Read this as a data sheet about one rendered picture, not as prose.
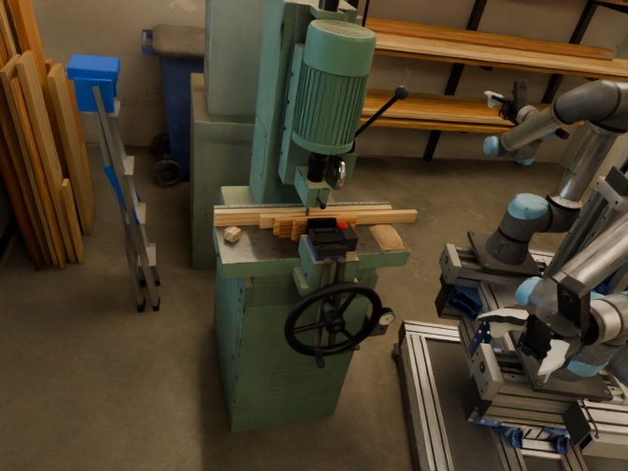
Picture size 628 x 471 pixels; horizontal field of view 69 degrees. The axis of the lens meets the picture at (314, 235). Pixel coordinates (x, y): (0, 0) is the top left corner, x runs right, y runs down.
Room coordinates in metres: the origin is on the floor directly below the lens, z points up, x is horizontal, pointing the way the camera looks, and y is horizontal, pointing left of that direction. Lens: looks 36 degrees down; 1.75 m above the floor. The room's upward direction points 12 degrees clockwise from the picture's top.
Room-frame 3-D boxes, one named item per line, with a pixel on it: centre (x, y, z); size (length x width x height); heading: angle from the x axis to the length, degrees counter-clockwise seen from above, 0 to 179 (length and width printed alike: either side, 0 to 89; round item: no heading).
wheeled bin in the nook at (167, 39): (2.92, 0.96, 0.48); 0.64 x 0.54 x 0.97; 113
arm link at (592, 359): (0.71, -0.59, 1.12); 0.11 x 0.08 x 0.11; 31
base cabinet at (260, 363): (1.34, 0.08, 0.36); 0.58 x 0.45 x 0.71; 24
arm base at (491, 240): (1.43, -0.71, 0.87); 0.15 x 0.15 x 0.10
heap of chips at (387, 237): (1.25, -0.24, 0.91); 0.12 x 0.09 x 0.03; 24
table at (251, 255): (1.14, -0.02, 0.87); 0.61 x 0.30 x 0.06; 114
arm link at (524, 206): (1.44, -0.71, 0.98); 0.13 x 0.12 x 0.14; 110
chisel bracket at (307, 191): (1.25, 0.04, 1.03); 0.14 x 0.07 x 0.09; 24
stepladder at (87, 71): (1.61, 0.84, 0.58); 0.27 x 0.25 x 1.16; 112
